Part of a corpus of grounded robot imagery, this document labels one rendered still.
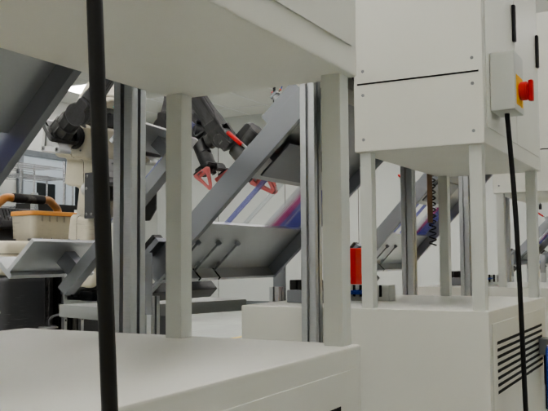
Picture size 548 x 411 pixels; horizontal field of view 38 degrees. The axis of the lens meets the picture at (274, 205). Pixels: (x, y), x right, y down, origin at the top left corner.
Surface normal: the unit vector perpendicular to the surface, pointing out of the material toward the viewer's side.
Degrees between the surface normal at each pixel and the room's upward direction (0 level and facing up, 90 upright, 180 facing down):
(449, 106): 90
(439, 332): 90
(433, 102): 90
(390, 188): 90
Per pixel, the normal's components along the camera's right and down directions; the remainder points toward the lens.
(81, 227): -0.57, -0.05
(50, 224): 0.82, 0.00
